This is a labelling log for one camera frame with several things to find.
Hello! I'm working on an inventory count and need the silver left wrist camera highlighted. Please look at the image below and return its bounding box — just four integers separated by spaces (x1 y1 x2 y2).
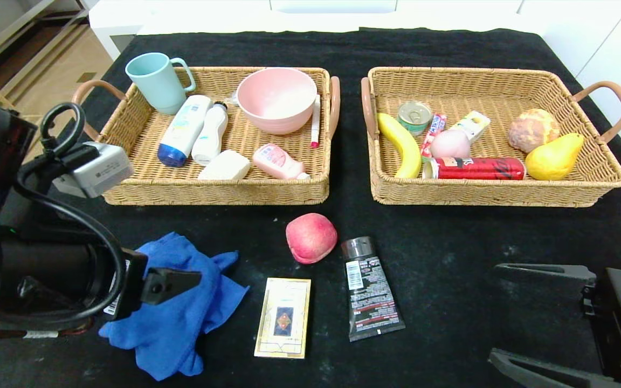
52 142 134 199

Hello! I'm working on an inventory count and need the black table cloth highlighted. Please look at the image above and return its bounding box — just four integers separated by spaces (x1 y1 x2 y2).
0 27 621 388

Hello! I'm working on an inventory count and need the yellow banana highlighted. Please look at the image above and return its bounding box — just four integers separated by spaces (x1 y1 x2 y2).
377 112 423 179

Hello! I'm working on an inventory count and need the green tin can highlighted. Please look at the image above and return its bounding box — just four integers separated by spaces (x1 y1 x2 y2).
397 101 432 136

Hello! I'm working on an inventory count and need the small white bottle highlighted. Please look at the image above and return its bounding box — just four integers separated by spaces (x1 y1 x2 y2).
191 101 229 167

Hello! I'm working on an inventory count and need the light wooden rack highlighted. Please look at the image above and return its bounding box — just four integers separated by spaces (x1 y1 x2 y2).
0 62 52 127

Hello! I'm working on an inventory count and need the wicker basket with food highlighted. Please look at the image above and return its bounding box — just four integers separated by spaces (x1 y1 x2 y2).
361 66 621 208

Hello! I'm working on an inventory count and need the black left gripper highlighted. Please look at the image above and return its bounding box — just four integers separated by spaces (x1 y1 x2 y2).
30 243 202 321

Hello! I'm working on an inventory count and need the pink bowl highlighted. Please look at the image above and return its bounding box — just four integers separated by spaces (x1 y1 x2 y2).
236 67 318 135

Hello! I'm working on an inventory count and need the pale pink soft ball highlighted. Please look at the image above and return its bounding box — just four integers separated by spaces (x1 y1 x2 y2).
430 128 472 159

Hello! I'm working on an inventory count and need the yellow pear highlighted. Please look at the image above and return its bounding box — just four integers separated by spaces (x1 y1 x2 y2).
525 133 585 181

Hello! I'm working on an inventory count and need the small cream snack box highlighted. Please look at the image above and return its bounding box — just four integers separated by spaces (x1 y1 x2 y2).
449 110 491 145

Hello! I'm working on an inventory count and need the red chips can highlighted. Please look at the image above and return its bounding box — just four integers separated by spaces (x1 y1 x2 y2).
422 156 527 181

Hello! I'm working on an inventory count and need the grey low shelf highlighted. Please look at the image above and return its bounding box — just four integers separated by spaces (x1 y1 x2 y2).
0 0 90 71

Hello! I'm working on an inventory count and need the pink lotion tube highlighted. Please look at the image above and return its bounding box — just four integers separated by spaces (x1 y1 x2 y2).
252 143 311 181

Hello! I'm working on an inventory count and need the black cosmetic tube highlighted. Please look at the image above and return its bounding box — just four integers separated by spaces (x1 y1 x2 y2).
341 236 406 343

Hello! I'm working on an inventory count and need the brown cream puff bread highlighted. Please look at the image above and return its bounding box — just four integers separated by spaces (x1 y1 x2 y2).
507 108 562 154

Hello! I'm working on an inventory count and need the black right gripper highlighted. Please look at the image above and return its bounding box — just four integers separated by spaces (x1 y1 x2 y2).
487 262 621 388

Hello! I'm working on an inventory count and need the red candy stick pack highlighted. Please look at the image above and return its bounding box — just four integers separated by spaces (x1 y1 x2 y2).
421 113 447 161

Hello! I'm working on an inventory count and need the white pen pink tip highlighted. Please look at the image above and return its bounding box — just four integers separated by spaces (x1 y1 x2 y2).
310 94 321 149

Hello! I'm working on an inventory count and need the white soap bar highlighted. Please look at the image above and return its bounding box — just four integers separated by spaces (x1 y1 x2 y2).
197 149 251 181

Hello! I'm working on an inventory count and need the large white bottle blue cap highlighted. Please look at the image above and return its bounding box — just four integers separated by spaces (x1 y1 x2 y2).
157 95 213 168

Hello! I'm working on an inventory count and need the cream card box blue diamond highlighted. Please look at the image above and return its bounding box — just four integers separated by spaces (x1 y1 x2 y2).
253 277 312 359

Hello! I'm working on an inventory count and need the red peach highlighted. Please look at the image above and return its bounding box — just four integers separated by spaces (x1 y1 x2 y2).
285 213 338 265

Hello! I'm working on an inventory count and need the teal mug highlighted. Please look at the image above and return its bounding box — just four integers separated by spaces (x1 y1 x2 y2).
125 52 196 115

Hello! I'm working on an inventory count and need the blue microfibre cloth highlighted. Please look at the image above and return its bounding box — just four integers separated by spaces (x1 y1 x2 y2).
98 232 250 382

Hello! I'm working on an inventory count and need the black left camera cable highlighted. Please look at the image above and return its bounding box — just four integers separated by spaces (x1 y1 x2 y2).
13 102 128 324

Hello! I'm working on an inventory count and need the wicker basket with household items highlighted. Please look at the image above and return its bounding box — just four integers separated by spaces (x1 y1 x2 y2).
72 66 341 206

